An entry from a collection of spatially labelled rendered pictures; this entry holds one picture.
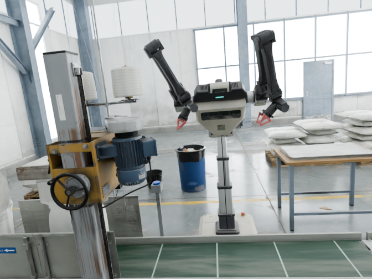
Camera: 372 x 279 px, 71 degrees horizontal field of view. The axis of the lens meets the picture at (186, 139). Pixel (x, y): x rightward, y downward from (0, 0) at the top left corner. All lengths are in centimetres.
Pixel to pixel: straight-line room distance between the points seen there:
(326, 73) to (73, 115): 952
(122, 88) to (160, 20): 869
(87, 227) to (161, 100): 855
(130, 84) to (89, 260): 95
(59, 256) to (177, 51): 853
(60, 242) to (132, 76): 113
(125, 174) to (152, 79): 861
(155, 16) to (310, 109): 630
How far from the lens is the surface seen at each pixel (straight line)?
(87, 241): 153
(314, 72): 1015
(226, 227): 246
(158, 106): 985
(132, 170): 134
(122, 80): 143
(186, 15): 996
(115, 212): 230
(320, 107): 1027
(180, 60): 972
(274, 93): 178
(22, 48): 770
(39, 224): 268
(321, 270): 198
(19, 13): 781
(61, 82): 135
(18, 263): 218
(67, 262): 199
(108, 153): 137
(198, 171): 393
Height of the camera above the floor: 154
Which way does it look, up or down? 11 degrees down
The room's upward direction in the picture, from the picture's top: 5 degrees counter-clockwise
